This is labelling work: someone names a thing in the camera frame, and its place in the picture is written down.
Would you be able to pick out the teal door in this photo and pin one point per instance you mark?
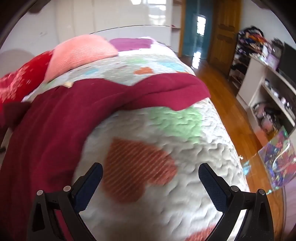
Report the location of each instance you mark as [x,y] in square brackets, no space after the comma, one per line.
[189,27]

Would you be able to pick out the white heart-print quilt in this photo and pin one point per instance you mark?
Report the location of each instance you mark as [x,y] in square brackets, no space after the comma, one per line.
[166,204]

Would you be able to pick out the dark red garment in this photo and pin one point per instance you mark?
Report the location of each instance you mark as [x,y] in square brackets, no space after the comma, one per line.
[57,129]

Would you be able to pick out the purple patterned box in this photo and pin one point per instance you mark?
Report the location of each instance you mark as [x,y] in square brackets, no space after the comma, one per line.
[272,59]

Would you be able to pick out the purple pillow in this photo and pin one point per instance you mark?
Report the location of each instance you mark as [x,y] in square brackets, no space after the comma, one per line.
[129,44]

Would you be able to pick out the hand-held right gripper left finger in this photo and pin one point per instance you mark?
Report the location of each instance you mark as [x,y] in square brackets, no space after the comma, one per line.
[90,185]

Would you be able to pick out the cluttered clothes rack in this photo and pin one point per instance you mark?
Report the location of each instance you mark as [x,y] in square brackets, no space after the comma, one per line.
[240,64]

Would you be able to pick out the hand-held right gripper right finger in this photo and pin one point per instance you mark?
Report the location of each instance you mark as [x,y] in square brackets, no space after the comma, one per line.
[214,186]

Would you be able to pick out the black television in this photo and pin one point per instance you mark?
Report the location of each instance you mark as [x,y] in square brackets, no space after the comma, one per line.
[289,58]

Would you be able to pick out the white shelf unit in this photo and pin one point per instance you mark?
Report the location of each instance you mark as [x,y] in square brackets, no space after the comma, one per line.
[254,76]

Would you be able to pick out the red patterned blanket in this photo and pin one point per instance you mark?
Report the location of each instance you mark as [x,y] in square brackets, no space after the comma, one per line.
[23,76]

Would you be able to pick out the pink pillow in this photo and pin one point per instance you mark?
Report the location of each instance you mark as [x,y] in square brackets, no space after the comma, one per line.
[78,53]

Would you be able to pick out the iridescent plastic bag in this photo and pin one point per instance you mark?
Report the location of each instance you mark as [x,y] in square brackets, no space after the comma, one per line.
[277,157]

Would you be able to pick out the wooden door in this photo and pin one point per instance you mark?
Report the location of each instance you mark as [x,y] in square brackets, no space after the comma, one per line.
[224,34]

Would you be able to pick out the pink and black bundle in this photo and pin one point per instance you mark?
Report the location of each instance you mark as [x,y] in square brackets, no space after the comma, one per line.
[266,115]

